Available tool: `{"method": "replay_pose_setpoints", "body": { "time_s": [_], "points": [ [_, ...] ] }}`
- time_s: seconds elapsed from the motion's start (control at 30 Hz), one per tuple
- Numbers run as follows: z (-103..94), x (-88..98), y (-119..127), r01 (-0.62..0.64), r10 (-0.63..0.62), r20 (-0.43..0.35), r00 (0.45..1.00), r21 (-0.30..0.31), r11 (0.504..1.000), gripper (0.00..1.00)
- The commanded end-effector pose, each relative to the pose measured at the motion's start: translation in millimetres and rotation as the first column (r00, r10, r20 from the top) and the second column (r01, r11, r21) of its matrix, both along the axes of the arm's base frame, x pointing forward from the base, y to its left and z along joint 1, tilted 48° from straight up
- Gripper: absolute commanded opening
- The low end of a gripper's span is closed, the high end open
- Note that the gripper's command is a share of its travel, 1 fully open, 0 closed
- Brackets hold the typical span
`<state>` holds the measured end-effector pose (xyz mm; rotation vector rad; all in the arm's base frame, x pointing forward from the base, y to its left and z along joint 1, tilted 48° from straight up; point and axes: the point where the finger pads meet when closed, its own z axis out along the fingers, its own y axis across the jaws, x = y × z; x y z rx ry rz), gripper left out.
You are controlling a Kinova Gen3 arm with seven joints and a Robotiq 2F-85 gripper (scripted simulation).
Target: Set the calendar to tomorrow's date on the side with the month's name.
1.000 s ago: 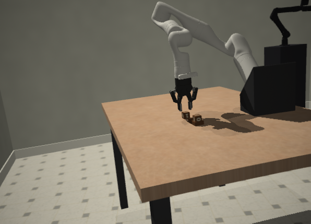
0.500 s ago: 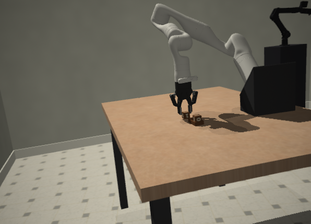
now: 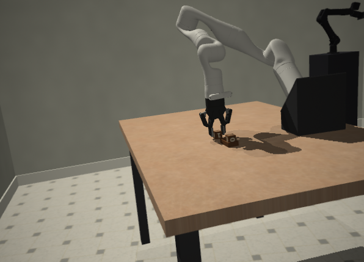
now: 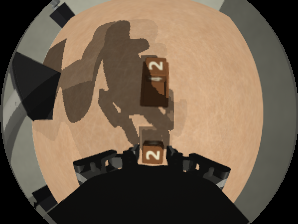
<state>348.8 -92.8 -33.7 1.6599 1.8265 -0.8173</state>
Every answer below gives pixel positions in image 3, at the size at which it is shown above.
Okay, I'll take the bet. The brown wooden tray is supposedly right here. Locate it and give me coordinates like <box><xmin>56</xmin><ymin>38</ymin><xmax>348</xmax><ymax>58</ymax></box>
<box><xmin>220</xmin><ymin>138</ymin><xmax>239</xmax><ymax>148</ymax></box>

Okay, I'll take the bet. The brown digit cube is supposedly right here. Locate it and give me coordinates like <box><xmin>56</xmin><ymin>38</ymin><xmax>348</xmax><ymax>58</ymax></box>
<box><xmin>225</xmin><ymin>134</ymin><xmax>236</xmax><ymax>143</ymax></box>
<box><xmin>213</xmin><ymin>130</ymin><xmax>222</xmax><ymax>139</ymax></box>

